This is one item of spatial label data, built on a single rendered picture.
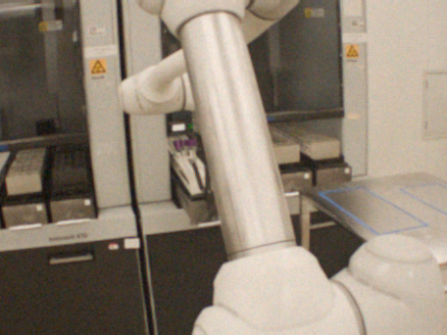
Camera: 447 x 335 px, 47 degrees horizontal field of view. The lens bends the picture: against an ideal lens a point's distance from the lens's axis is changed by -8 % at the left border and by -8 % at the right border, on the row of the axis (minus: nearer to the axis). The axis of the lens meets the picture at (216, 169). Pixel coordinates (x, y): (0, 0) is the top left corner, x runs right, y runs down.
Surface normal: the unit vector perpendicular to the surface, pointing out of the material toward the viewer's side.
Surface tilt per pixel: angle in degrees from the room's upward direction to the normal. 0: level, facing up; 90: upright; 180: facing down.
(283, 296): 56
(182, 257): 90
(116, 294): 90
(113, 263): 90
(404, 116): 90
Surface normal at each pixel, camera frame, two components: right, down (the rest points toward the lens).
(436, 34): 0.24, 0.24
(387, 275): -0.30, -0.37
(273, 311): 0.07, -0.36
